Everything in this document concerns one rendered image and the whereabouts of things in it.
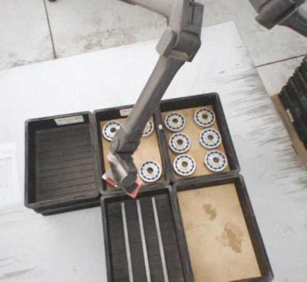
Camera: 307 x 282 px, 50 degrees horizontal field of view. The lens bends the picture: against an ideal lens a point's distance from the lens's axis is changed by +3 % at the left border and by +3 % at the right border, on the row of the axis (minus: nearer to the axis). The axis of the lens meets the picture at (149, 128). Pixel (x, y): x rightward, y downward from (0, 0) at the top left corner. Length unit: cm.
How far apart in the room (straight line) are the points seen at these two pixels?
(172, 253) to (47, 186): 61
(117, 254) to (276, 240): 71
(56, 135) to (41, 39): 158
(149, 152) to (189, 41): 75
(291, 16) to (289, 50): 204
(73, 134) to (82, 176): 22
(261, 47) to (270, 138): 135
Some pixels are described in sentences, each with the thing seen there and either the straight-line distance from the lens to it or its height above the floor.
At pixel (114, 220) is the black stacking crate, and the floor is 83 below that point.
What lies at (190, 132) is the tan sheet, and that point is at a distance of 156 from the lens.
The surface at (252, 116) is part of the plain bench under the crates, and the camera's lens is 181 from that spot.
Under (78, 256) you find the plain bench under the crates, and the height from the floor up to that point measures 70.
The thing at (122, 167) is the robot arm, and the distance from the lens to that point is 104.
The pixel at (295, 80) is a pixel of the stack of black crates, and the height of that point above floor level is 42.
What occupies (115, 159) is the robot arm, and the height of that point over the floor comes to 124.
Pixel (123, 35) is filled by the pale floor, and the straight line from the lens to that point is 296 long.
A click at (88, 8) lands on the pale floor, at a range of 320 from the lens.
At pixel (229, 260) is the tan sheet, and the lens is 146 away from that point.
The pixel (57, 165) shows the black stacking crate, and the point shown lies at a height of 83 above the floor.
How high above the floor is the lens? 225
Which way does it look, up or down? 66 degrees down
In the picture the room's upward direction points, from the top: 1 degrees counter-clockwise
